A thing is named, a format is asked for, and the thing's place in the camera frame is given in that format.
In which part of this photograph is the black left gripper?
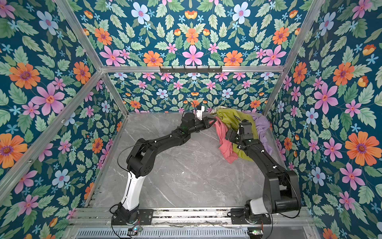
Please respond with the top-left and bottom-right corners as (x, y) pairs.
(186, 116), (216, 133)

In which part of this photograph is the aluminium frame post back right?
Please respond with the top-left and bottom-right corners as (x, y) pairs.
(263, 0), (325, 117)

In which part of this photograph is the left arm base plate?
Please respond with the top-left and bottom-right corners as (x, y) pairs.
(111, 207), (154, 226)

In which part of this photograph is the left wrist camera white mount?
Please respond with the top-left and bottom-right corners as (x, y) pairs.
(196, 105), (205, 120)

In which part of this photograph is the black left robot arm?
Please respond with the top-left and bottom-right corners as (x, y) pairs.
(112, 113), (217, 225)

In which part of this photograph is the black hook rail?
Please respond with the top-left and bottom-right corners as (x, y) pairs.
(159, 66), (223, 74)

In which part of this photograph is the aluminium frame beam left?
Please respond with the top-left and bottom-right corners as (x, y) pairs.
(1, 70), (102, 204)

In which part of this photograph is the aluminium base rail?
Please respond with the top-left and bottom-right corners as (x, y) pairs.
(63, 207), (320, 239)

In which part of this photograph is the aluminium frame post back left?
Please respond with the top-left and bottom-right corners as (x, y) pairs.
(55, 1), (128, 117)

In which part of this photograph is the pink cloth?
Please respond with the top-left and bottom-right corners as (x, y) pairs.
(214, 117), (238, 164)

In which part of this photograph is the aluminium frame post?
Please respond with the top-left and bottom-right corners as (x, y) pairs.
(55, 1), (128, 117)
(263, 0), (325, 117)

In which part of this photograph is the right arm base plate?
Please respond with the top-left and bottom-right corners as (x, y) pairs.
(227, 208), (272, 225)

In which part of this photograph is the lavender purple cloth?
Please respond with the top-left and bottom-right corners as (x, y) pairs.
(248, 112), (273, 154)

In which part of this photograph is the lime green cloth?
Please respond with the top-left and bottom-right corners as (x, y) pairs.
(216, 108), (259, 161)

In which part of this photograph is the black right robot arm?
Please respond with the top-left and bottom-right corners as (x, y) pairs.
(225, 120), (301, 224)

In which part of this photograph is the small black circuit board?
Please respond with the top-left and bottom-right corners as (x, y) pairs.
(247, 228), (264, 239)

